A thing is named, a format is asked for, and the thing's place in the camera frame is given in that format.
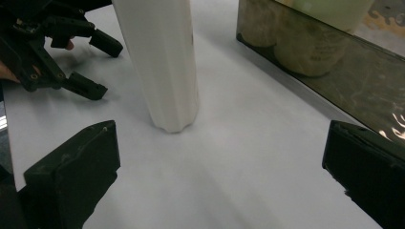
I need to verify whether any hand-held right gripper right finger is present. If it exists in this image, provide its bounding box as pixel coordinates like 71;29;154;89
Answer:
321;119;405;229

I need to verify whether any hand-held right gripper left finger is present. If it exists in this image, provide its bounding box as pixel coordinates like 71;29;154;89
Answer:
23;119;121;229

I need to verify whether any white plastic bottle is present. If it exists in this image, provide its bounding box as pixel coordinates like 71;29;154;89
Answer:
112;0;201;134

